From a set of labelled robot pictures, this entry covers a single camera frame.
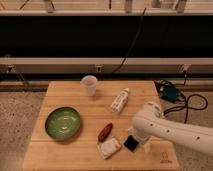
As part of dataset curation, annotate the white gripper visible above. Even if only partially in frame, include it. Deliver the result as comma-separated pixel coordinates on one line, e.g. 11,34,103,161
128,127,151,153

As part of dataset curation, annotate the black power cable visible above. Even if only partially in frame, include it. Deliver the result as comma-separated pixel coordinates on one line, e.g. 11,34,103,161
110,7,147,75

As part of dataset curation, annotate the brown sausage toy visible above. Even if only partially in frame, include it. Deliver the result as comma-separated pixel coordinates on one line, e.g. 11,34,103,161
98,123,113,142

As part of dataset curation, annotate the black floor cable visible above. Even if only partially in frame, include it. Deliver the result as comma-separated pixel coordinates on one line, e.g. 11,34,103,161
161,93,209,125

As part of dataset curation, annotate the green ceramic bowl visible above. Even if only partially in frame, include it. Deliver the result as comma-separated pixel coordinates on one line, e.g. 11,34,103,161
45,107,81,141

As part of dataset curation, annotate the wooden board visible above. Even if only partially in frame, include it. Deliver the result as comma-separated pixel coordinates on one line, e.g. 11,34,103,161
22,81,179,171

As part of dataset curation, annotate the translucent plastic cup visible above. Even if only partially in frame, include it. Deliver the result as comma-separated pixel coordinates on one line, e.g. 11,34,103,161
81,75,98,96

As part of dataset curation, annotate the white bottle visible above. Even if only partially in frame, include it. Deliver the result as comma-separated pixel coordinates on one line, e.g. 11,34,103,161
110,88,130,114

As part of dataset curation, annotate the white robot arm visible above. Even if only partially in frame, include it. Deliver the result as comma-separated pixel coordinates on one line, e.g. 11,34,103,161
132,101,213,156

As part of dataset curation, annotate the blue black power adapter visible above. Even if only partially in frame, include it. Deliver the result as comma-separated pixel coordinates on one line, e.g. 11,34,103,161
155,80,180,103

